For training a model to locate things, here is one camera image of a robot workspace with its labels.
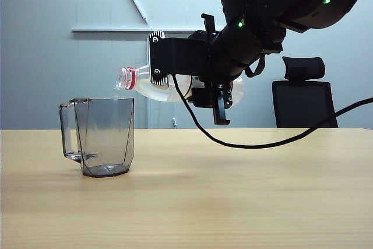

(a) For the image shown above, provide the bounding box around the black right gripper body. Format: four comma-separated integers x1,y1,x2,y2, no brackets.
188,12,231,126

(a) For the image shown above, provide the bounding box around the black striped-pad right gripper finger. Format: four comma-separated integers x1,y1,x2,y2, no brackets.
147,30,206,86

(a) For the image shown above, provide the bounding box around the clear red-label water bottle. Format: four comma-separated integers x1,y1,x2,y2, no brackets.
112,65,247,104

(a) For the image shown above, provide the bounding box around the grey transparent plastic mug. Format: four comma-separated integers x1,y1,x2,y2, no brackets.
59,98,135,178

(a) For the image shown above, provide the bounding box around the black office chair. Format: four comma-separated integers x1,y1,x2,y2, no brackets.
271,55,339,129

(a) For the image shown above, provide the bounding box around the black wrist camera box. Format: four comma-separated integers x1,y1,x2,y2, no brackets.
191,87,234,109

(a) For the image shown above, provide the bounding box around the vertical white wall trunking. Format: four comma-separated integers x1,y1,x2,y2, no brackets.
145,38,152,129

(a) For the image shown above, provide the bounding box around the horizontal white wall trunking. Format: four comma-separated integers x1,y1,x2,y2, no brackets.
71,27,205,34

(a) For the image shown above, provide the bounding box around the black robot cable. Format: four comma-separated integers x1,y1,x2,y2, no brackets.
171,73,373,148

